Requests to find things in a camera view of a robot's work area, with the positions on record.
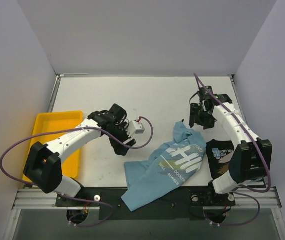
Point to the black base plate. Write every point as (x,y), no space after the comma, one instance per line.
(116,204)

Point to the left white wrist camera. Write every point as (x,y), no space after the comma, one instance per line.
(136,127)

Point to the aluminium frame rail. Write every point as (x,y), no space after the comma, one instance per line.
(35,199)

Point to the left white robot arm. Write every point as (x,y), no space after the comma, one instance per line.
(44,162)

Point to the black printed t-shirt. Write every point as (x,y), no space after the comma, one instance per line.
(220,157)

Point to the light blue t-shirt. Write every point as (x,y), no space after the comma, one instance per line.
(168,168)

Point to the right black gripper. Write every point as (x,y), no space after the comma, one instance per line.
(201,116)

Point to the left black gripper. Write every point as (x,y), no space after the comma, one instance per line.
(122,139)

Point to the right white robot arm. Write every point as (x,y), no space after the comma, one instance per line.
(225,113)

